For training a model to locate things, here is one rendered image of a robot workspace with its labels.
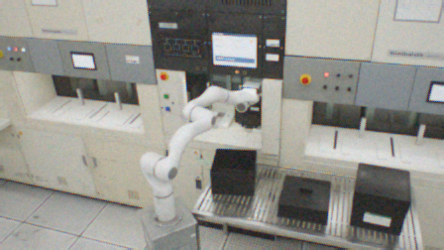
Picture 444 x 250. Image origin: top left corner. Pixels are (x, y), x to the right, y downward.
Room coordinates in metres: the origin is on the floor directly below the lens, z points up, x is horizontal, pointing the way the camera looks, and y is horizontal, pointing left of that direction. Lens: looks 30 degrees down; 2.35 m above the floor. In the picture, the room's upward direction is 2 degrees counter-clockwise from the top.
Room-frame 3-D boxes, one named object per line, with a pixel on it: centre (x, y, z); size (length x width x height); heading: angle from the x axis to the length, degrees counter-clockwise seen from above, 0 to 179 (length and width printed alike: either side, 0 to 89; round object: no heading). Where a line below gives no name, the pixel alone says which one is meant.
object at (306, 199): (1.77, -0.47, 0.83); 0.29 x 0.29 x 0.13; 72
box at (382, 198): (1.66, -0.87, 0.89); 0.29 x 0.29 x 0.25; 68
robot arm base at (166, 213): (1.72, 0.36, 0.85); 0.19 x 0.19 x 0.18
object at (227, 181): (2.02, -0.06, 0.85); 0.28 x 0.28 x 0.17; 81
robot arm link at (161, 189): (1.74, 0.39, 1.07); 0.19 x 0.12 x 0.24; 51
